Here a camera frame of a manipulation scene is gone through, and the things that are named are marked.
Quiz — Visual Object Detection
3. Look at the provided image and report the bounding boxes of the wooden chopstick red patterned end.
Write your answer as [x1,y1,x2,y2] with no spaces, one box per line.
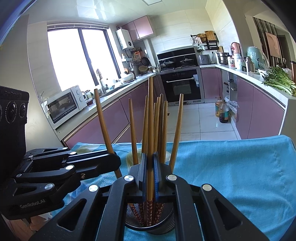
[93,88,123,179]

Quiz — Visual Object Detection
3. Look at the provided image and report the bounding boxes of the kitchen faucet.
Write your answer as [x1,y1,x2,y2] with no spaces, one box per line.
[96,69,106,94]

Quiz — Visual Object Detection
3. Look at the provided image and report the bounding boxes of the blue tablecloth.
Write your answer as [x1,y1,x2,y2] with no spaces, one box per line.
[51,134,296,241]

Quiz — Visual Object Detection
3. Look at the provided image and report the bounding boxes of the white microwave oven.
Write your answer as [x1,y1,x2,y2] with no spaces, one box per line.
[45,85,87,129]

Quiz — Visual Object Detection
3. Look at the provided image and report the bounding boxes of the black mesh utensil cup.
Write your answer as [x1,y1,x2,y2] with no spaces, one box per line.
[125,203,175,235]

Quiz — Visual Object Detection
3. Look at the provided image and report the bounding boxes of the cooking oil bottle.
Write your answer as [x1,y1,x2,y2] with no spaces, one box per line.
[219,101,229,123]

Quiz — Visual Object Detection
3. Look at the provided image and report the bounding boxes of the purple lower cabinets right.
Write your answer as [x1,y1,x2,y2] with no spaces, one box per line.
[201,65,287,139]

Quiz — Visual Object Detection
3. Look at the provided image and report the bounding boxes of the white water heater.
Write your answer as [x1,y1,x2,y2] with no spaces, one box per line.
[116,28,134,50]

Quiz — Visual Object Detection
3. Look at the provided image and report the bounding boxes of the black built-in oven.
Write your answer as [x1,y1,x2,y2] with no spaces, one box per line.
[160,67,204,105]

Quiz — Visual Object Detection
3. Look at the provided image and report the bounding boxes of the purple upper cabinet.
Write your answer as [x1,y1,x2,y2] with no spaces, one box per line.
[122,16,154,42]

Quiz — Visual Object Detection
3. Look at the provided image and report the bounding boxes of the black gas stove hood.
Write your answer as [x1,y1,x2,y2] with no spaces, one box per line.
[157,47,198,71]

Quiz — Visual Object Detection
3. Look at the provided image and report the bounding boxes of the green leafy vegetables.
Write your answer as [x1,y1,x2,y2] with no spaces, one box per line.
[263,66,295,97]

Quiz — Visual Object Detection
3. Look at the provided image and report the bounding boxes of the steel cooking pot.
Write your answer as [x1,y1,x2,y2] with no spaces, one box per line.
[216,52,230,65]

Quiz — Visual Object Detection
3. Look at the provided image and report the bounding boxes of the mint green appliance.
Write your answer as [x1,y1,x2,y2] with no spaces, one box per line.
[247,46,268,69]

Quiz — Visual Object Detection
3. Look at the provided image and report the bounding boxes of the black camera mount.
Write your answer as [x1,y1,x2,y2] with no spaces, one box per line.
[1,86,30,166]

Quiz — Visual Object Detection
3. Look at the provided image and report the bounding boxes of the black wall shelf rack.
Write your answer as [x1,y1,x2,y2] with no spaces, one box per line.
[190,31,219,52]

